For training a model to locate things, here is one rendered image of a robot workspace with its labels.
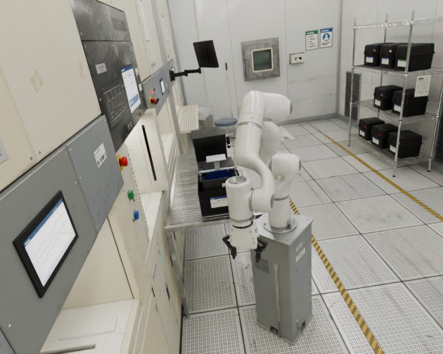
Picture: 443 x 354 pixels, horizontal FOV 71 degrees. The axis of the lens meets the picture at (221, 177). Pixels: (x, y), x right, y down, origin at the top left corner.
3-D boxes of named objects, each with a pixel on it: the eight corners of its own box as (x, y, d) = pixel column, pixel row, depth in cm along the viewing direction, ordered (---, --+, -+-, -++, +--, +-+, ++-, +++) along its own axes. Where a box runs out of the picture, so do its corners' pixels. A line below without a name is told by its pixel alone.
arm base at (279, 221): (302, 220, 175) (302, 191, 167) (285, 237, 162) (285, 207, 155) (273, 211, 187) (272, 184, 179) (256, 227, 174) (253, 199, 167)
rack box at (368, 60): (361, 65, 419) (362, 44, 408) (380, 62, 421) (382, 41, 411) (374, 67, 391) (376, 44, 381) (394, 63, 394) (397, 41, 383)
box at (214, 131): (228, 161, 272) (225, 133, 262) (197, 166, 270) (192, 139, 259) (223, 151, 298) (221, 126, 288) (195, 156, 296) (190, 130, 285)
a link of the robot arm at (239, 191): (258, 208, 108) (233, 206, 112) (255, 175, 103) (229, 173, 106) (252, 222, 101) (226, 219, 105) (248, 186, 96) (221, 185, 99)
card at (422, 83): (429, 95, 329) (433, 69, 319) (413, 97, 329) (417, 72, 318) (427, 95, 332) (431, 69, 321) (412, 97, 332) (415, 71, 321)
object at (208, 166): (239, 181, 231) (237, 165, 226) (200, 187, 230) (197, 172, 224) (233, 167, 258) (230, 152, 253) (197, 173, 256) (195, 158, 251)
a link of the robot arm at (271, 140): (285, 181, 159) (255, 180, 165) (289, 162, 166) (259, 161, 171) (271, 110, 121) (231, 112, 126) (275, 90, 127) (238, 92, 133)
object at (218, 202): (201, 217, 192) (197, 192, 185) (201, 196, 217) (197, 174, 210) (245, 211, 192) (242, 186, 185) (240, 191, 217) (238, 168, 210)
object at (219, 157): (204, 212, 195) (196, 166, 182) (203, 197, 213) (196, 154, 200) (242, 207, 195) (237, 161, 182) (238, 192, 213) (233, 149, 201)
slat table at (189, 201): (270, 305, 217) (262, 213, 186) (185, 319, 216) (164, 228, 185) (243, 212, 336) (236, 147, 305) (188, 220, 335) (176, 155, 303)
